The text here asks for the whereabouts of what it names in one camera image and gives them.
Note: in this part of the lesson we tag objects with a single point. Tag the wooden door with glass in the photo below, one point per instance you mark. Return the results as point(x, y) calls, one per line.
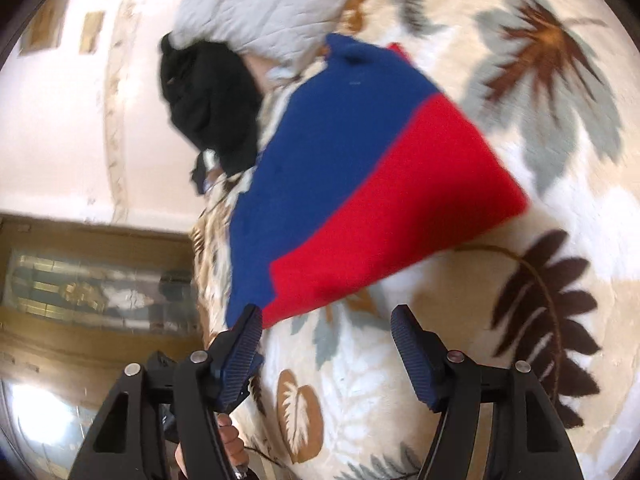
point(90, 285)

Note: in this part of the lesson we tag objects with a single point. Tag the small dark cloth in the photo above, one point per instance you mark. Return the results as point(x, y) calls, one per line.
point(200, 172)

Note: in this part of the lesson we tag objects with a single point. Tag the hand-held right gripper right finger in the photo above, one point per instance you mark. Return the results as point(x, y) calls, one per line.
point(417, 360)

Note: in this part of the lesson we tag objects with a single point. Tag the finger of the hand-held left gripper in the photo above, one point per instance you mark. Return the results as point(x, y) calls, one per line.
point(256, 365)

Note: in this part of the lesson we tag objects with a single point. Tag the red and blue sweater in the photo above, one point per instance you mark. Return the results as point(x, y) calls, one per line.
point(350, 175)

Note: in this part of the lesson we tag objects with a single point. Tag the person's left hand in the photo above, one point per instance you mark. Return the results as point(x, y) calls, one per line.
point(231, 442)

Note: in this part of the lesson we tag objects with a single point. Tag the grey quilted pillow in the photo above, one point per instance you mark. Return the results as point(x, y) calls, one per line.
point(270, 5)

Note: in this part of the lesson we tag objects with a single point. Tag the black garment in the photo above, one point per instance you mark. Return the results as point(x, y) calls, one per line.
point(210, 95)

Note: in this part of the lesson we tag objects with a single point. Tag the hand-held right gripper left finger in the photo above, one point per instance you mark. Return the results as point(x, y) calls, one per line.
point(239, 360)

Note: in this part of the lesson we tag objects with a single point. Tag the leaf print blanket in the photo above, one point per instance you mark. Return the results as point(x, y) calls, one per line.
point(500, 350)

